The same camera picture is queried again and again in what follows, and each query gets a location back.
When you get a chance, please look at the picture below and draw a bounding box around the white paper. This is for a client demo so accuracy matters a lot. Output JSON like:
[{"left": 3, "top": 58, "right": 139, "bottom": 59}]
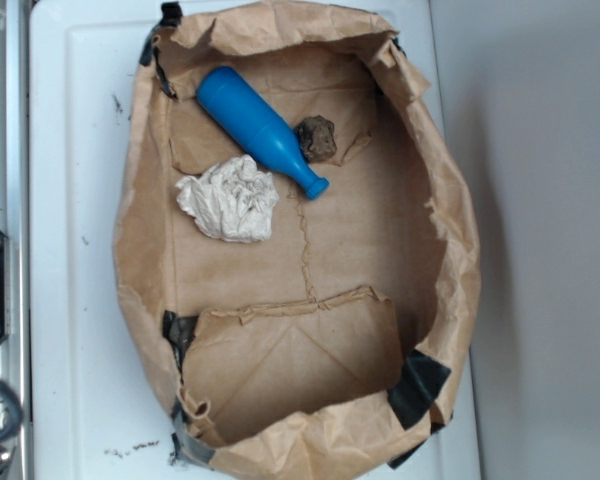
[{"left": 175, "top": 155, "right": 279, "bottom": 244}]

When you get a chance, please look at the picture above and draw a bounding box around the brown rock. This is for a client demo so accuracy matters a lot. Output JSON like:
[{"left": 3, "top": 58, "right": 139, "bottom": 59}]
[{"left": 294, "top": 115, "right": 337, "bottom": 163}]

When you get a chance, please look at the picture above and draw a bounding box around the brown paper bag tray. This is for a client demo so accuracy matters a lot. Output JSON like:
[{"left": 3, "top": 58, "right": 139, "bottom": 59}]
[{"left": 114, "top": 1, "right": 480, "bottom": 479}]

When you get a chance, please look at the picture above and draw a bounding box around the blue plastic bottle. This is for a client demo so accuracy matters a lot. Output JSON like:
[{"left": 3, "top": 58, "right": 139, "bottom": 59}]
[{"left": 197, "top": 66, "right": 329, "bottom": 200}]

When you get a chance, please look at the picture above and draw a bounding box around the grey braided cable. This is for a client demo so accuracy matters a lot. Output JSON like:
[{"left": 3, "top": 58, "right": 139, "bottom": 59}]
[{"left": 0, "top": 370, "right": 25, "bottom": 448}]

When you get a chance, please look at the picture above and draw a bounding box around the aluminium rail frame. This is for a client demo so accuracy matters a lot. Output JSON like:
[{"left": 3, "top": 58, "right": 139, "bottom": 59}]
[{"left": 0, "top": 1, "right": 33, "bottom": 479}]

